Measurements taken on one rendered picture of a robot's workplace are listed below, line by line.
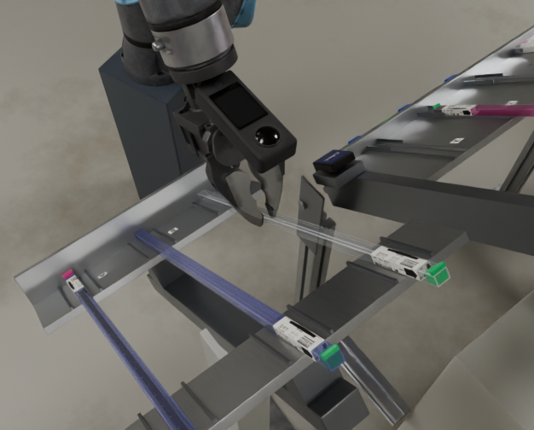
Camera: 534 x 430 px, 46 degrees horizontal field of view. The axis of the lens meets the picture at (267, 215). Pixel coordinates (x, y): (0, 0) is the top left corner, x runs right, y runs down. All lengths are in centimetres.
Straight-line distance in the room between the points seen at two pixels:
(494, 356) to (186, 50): 62
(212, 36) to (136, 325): 112
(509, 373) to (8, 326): 121
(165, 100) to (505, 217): 79
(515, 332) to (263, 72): 133
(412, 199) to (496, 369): 31
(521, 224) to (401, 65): 152
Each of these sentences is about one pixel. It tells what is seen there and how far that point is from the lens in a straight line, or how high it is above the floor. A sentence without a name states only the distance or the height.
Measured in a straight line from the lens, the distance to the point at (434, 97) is 107.
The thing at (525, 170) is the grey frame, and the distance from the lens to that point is 174.
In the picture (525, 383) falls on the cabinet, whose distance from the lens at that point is 98.
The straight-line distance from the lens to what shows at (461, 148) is 86.
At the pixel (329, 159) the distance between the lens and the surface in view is 88.
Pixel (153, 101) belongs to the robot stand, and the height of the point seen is 53.
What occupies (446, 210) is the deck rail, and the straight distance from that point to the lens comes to 75.
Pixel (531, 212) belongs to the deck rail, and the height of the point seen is 98.
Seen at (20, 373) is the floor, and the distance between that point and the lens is 168.
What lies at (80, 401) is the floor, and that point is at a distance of 161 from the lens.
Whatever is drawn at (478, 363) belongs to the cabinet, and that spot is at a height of 62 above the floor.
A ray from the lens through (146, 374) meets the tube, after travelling 56.
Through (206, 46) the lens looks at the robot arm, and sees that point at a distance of 62.
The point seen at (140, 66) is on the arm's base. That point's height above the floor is 59.
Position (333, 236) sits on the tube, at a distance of 61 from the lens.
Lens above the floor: 150
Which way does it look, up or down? 59 degrees down
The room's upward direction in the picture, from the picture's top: straight up
